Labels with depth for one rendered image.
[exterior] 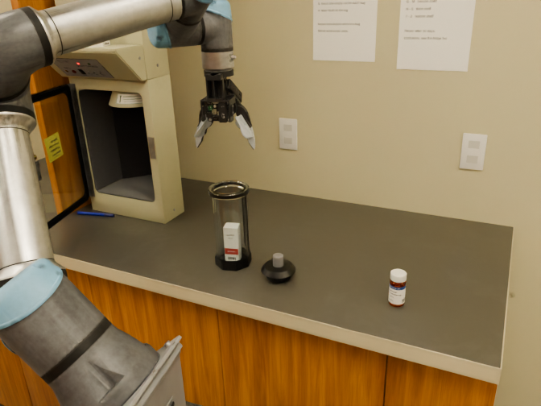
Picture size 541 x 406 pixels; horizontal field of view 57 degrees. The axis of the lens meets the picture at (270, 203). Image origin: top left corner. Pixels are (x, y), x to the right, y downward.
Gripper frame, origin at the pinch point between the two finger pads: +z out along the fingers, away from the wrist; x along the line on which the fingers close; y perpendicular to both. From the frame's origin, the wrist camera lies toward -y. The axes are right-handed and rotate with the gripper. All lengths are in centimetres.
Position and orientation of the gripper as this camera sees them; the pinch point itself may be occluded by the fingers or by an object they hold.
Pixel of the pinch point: (226, 148)
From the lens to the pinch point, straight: 130.5
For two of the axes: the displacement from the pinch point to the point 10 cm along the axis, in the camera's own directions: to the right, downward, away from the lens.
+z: 0.3, 9.2, 3.9
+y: -1.8, 3.9, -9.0
